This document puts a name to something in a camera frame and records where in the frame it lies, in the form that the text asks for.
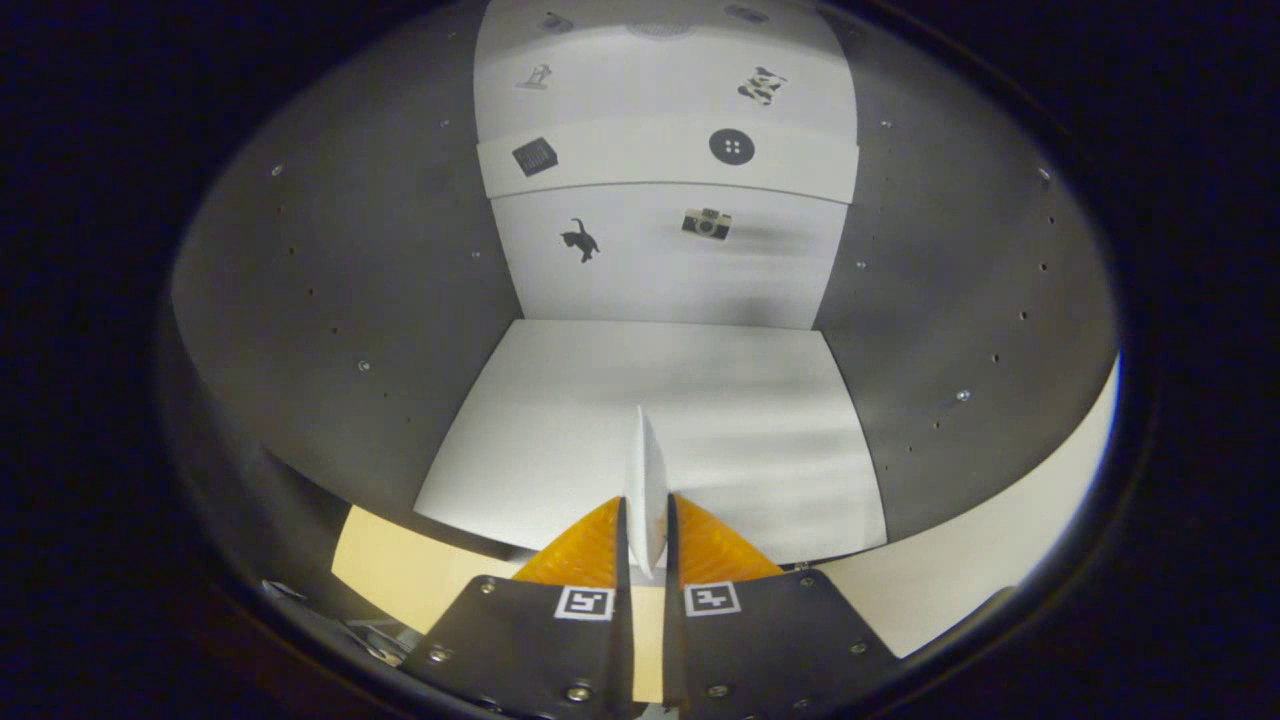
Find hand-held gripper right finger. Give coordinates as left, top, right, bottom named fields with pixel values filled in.
left=660, top=493, right=901, bottom=720

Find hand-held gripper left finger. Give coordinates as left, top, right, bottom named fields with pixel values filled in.
left=400, top=495, right=636, bottom=720

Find dark grey cabinet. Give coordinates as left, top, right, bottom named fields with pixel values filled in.
left=165, top=0, right=1119, bottom=566

